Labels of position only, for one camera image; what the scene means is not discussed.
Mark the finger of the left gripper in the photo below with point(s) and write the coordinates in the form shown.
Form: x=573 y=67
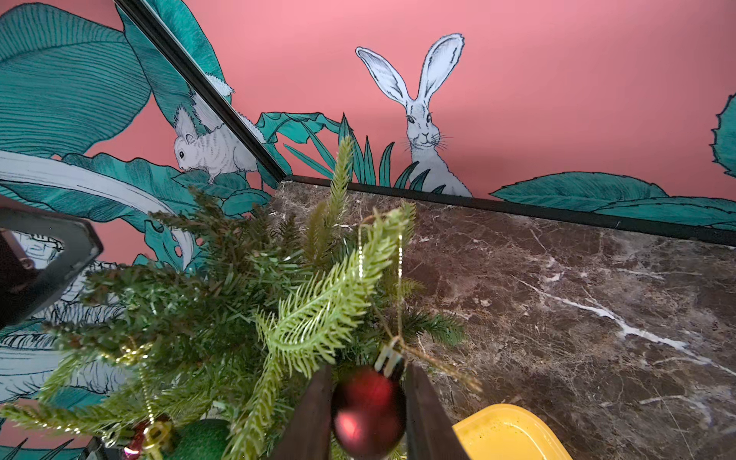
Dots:
x=29 y=285

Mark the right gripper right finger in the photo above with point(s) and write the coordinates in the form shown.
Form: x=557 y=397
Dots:
x=429 y=432

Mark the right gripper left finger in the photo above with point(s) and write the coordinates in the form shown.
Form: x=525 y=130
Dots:
x=308 y=434

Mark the dark red ball ornament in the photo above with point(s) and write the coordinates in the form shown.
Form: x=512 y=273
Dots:
x=368 y=414
x=150 y=440

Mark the green glitter ball ornament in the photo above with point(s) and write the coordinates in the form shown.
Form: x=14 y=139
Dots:
x=202 y=440

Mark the small artificial christmas tree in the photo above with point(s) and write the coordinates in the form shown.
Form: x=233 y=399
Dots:
x=239 y=338

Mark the yellow plastic tray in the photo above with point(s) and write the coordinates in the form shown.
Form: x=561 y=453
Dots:
x=508 y=432

